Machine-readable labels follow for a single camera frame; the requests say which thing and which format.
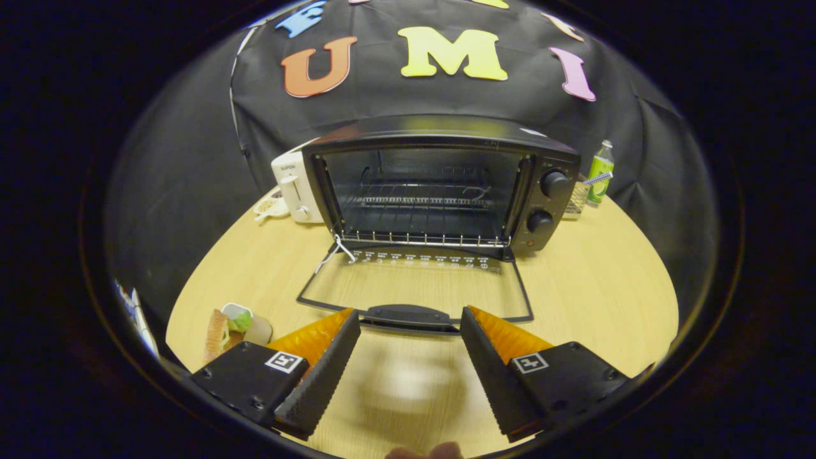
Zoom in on white bread sandwich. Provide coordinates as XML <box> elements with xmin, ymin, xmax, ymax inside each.
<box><xmin>204</xmin><ymin>303</ymin><xmax>275</xmax><ymax>365</ymax></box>

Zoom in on small wire basket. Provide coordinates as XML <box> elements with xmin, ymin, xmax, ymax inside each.
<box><xmin>564</xmin><ymin>175</ymin><xmax>590</xmax><ymax>221</ymax></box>

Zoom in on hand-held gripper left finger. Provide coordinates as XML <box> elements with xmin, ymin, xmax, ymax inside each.
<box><xmin>190</xmin><ymin>308</ymin><xmax>361</xmax><ymax>441</ymax></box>

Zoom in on coloured printed packets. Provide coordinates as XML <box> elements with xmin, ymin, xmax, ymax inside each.
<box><xmin>115</xmin><ymin>279</ymin><xmax>160</xmax><ymax>358</ymax></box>

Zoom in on green plastic bottle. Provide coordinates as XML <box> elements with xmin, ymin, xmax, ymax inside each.
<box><xmin>586</xmin><ymin>140</ymin><xmax>616</xmax><ymax>206</ymax></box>

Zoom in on small white dish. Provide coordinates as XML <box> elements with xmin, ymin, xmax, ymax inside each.
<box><xmin>253</xmin><ymin>188</ymin><xmax>291</xmax><ymax>224</ymax></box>

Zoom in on white slot toaster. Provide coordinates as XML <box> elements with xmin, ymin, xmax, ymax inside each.
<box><xmin>271</xmin><ymin>150</ymin><xmax>324</xmax><ymax>224</ymax></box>

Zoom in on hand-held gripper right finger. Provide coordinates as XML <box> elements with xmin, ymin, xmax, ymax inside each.
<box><xmin>459</xmin><ymin>305</ymin><xmax>654</xmax><ymax>444</ymax></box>

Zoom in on black toaster oven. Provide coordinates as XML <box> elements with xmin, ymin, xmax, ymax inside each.
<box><xmin>296</xmin><ymin>115</ymin><xmax>582</xmax><ymax>337</ymax></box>

